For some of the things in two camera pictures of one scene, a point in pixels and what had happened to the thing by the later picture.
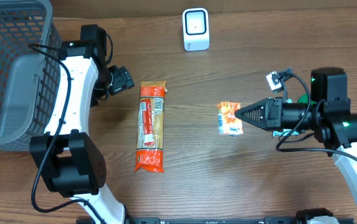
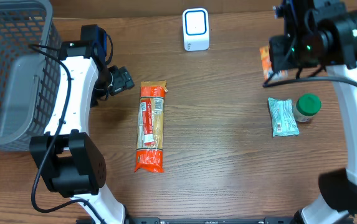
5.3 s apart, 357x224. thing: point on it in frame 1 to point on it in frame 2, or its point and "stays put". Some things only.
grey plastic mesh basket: [19, 85] stays put
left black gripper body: [122, 82] stays put
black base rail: [265, 220] stays put
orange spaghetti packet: [151, 126] stays put
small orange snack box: [228, 123] to [268, 71]
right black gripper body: [274, 111] to [284, 48]
